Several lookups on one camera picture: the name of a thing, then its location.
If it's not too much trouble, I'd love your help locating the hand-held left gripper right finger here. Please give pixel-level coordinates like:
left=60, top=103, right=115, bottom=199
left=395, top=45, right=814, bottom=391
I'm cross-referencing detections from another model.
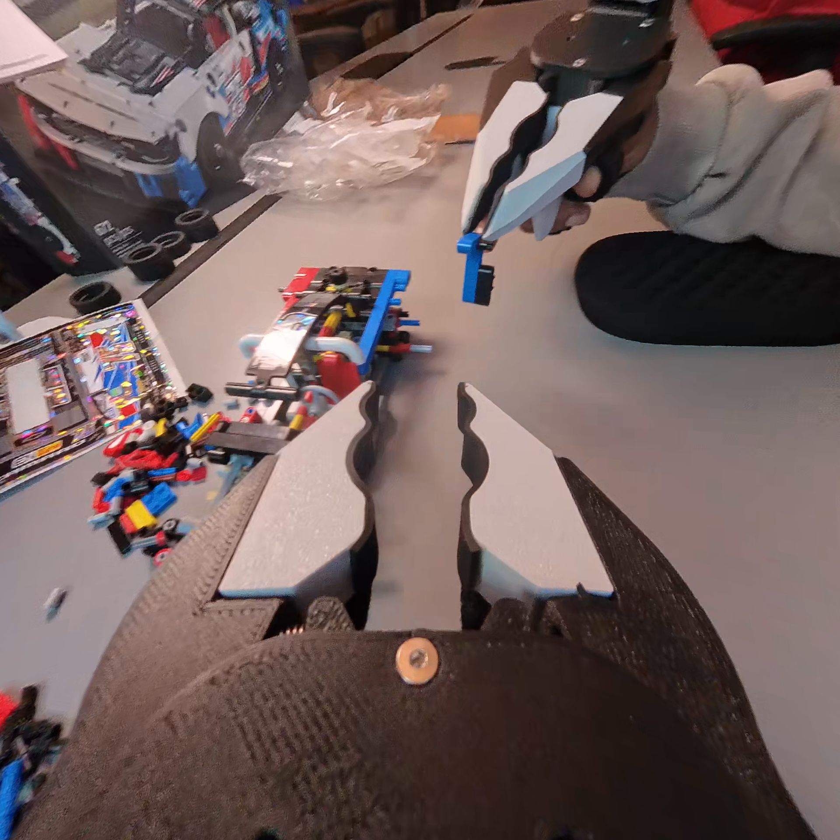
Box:
left=457, top=382, right=618, bottom=631

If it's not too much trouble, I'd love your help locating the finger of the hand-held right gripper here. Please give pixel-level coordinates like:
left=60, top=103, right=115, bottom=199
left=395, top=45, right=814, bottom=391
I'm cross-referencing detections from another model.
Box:
left=461, top=80, right=550, bottom=234
left=482, top=92, right=626, bottom=242

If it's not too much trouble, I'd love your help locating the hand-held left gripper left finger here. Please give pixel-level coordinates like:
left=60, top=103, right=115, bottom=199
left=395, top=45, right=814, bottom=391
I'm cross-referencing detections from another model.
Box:
left=217, top=381, right=382, bottom=631

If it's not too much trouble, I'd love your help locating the blue L-shaped lego beam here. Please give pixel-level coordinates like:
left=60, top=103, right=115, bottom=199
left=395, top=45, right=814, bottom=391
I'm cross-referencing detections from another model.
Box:
left=456, top=233, right=494, bottom=306

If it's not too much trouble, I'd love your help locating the lego car model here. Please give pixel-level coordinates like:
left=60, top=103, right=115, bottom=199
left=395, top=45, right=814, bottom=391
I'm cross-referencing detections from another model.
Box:
left=223, top=266, right=434, bottom=460

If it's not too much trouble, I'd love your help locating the person's right forearm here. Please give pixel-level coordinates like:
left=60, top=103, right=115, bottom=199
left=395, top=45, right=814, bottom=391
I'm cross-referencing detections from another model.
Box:
left=607, top=62, right=840, bottom=257

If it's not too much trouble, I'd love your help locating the pile of loose lego pieces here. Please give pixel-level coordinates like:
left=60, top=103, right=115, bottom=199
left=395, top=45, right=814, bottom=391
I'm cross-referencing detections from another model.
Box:
left=88, top=384, right=227, bottom=565

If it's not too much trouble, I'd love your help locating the person's right hand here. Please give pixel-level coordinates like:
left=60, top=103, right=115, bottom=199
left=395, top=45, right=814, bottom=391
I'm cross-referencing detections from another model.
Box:
left=521, top=118, right=651, bottom=236

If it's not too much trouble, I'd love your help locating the crumpled brownish plastic bag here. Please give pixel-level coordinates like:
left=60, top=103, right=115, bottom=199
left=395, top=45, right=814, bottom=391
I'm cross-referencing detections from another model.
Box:
left=308, top=77, right=454, bottom=129

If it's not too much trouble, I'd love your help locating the clear plastic bag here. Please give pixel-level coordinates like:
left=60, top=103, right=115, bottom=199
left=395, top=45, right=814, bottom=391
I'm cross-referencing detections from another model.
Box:
left=239, top=115, right=441, bottom=201

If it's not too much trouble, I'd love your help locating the holographic sticker sheet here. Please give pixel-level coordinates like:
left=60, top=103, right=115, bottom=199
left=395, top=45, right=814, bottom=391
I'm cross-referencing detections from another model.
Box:
left=0, top=298, right=188, bottom=493

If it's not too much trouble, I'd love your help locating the pile of black blue pins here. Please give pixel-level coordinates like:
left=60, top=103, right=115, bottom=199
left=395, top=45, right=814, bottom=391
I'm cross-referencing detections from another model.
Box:
left=0, top=682, right=67, bottom=834

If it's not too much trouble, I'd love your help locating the black box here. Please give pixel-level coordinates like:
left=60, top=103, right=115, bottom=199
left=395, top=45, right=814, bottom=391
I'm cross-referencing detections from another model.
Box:
left=0, top=0, right=311, bottom=277

